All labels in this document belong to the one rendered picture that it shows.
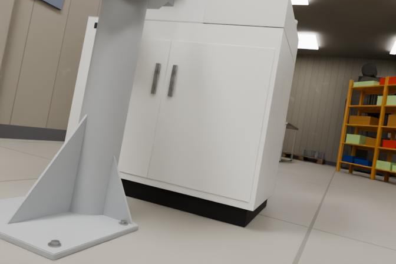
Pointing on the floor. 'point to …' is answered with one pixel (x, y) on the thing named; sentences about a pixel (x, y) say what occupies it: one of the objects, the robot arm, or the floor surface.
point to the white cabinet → (202, 116)
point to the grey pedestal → (91, 129)
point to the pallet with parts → (308, 156)
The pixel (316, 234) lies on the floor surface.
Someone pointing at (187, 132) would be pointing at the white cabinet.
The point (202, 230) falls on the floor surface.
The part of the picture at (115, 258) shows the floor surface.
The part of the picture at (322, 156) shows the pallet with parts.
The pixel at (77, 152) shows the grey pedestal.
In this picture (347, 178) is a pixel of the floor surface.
